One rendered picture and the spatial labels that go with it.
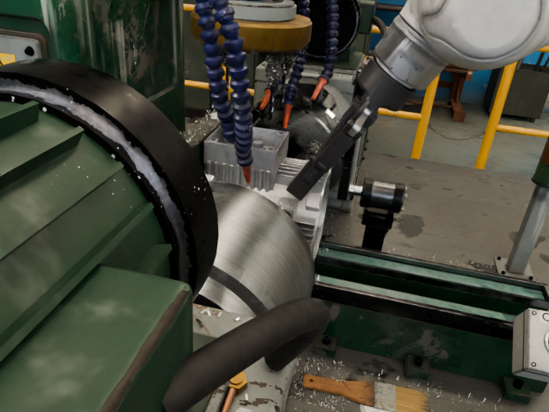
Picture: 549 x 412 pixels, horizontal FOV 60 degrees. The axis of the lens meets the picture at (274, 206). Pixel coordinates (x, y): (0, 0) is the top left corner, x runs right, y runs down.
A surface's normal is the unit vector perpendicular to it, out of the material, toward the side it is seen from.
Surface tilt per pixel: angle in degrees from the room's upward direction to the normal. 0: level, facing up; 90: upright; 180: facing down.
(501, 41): 90
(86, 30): 90
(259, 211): 24
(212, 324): 0
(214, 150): 90
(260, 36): 90
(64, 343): 0
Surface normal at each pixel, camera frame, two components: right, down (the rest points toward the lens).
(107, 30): 0.97, 0.18
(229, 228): 0.35, -0.78
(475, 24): -0.36, 0.47
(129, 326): 0.07, -0.87
